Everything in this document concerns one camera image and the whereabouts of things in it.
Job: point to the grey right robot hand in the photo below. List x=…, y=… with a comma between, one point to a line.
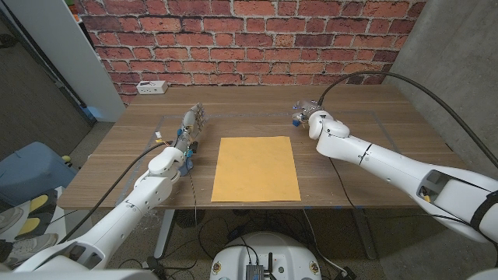
x=307, y=109

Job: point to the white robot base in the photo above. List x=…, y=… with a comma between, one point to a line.
x=288, y=253

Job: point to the printed brick backdrop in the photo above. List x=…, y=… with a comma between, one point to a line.
x=249, y=39

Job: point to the white power strip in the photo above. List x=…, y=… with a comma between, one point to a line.
x=151, y=88

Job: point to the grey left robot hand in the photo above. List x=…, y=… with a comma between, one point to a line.
x=188, y=128

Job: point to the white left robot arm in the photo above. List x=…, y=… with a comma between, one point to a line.
x=116, y=221

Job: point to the grey sneaker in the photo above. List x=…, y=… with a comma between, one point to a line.
x=9, y=219
x=27, y=247

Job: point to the yellow felt sheet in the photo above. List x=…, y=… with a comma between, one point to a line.
x=253, y=171

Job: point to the white robot torso edge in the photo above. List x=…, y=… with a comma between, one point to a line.
x=78, y=275

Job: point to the small blue white object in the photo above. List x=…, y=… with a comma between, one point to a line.
x=186, y=165

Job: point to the white table leg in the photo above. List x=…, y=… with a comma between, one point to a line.
x=163, y=233

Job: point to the yellow black footwear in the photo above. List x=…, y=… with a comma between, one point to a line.
x=37, y=202

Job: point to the grey table leg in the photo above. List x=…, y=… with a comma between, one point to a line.
x=363, y=233

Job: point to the white panel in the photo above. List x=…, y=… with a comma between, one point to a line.
x=58, y=46

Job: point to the grey electronics box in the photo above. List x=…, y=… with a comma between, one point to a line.
x=254, y=272

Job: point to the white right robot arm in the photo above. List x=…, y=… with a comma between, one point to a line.
x=389, y=163

